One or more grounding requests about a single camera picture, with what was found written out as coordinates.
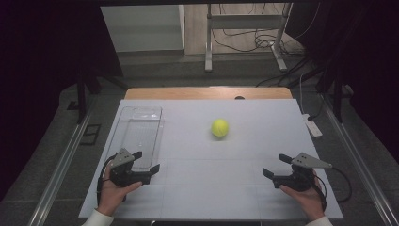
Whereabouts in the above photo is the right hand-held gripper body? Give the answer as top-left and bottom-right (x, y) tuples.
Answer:
(272, 152), (333, 193)

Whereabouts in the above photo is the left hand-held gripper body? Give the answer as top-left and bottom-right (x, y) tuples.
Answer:
(108, 148), (152, 188)

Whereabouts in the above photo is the clear plastic container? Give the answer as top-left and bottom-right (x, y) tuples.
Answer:
(106, 105), (165, 173)

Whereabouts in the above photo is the yellow tennis ball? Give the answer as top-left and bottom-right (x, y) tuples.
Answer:
(211, 118), (230, 137)

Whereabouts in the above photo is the person's right hand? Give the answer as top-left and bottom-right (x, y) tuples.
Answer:
(279, 170), (326, 222)

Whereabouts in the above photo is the person's left hand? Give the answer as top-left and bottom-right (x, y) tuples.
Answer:
(97, 163), (143, 217)

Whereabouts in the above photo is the white power strip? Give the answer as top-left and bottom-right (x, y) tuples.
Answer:
(301, 113), (324, 138)

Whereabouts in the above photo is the white table mat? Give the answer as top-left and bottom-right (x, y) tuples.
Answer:
(78, 98), (344, 220)

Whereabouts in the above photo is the black metal stand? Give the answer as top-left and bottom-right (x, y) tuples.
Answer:
(314, 62), (346, 123)
(76, 62), (130, 125)

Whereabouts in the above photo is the wooden table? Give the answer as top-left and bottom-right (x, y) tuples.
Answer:
(124, 87), (294, 101)

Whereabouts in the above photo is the white cabinet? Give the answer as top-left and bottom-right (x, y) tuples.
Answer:
(100, 4), (185, 54)

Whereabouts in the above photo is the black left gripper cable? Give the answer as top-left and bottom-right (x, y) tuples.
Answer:
(96, 153), (118, 206)

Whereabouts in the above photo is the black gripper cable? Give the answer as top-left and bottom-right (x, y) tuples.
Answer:
(313, 167), (353, 212)
(96, 153), (118, 206)

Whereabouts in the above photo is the black floor bracket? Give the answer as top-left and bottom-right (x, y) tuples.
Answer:
(79, 123), (102, 146)

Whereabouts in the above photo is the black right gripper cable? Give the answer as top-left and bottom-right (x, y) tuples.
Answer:
(313, 167), (353, 212)

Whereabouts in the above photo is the black plugged cable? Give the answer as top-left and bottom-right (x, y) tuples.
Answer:
(307, 93), (326, 121)

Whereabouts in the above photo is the aluminium rail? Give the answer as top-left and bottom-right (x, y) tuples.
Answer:
(321, 93), (399, 226)
(27, 106), (95, 226)

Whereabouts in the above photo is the white power cable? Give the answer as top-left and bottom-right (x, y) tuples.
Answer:
(298, 73), (307, 116)

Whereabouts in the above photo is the tangle of black floor cables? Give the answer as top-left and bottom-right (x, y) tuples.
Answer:
(211, 3), (307, 57)

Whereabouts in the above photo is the grey metal stand frame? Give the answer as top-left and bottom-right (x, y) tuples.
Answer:
(204, 3), (293, 73)

